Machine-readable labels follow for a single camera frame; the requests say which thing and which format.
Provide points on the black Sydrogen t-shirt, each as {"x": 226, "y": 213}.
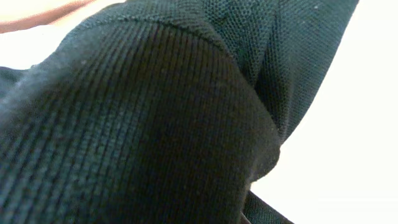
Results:
{"x": 159, "y": 111}

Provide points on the folded beige garment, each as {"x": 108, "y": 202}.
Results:
{"x": 339, "y": 165}

